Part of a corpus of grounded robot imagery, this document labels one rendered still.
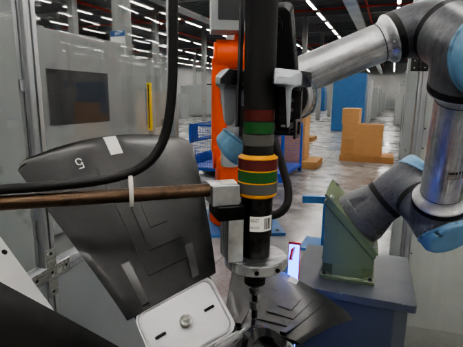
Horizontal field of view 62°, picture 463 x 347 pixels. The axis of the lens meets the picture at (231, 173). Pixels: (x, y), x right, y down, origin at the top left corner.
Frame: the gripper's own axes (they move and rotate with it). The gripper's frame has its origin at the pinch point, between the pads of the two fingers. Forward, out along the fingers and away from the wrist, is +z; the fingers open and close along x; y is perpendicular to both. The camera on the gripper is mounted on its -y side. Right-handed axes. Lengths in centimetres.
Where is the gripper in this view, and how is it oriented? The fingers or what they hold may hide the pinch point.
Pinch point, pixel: (250, 73)
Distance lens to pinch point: 39.1
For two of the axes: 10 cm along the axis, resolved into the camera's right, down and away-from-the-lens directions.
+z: -3.0, 1.8, -9.4
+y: -0.2, 9.8, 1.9
